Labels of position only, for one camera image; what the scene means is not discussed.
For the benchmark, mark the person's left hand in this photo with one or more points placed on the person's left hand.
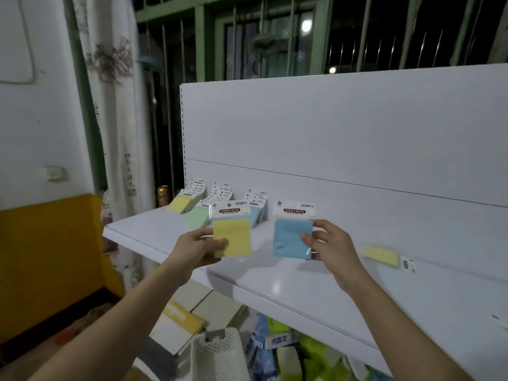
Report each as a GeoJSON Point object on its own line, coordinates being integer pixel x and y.
{"type": "Point", "coordinates": [192, 253]}

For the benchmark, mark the row of green sticky notes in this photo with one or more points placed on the row of green sticky notes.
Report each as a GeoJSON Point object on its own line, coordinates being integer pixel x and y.
{"type": "Point", "coordinates": [196, 216]}

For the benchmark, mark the white metal shelf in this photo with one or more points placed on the white metal shelf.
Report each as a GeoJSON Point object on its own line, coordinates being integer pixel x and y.
{"type": "Point", "coordinates": [337, 126]}

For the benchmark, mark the person's left forearm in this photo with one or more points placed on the person's left forearm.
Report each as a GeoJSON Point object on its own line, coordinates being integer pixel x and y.
{"type": "Point", "coordinates": [111, 329]}

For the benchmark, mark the person's right forearm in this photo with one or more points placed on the person's right forearm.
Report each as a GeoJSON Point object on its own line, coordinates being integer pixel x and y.
{"type": "Point", "coordinates": [401, 337]}

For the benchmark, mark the beige flat box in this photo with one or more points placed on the beige flat box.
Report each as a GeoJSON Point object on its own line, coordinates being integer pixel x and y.
{"type": "Point", "coordinates": [222, 311]}
{"type": "Point", "coordinates": [194, 293]}

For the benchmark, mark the orange drink can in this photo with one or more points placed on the orange drink can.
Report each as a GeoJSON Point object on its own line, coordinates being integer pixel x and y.
{"type": "Point", "coordinates": [164, 197]}

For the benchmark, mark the white box yellow band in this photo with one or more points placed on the white box yellow band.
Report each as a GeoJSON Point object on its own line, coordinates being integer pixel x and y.
{"type": "Point", "coordinates": [178, 321]}

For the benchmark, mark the white perforated plastic basket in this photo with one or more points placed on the white perforated plastic basket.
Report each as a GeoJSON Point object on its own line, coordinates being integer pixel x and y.
{"type": "Point", "coordinates": [218, 357]}

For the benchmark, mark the white patterned curtain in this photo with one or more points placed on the white patterned curtain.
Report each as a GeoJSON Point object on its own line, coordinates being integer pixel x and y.
{"type": "Point", "coordinates": [119, 134]}

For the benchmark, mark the pile of tissue packets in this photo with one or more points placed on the pile of tissue packets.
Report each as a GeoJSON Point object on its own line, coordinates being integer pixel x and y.
{"type": "Point", "coordinates": [309, 353]}

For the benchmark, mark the teal hanging lampshade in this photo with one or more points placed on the teal hanging lampshade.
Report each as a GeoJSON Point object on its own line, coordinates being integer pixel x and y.
{"type": "Point", "coordinates": [149, 62]}

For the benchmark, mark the round hanging basket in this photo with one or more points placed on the round hanging basket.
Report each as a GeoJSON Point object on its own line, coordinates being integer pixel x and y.
{"type": "Point", "coordinates": [268, 43]}

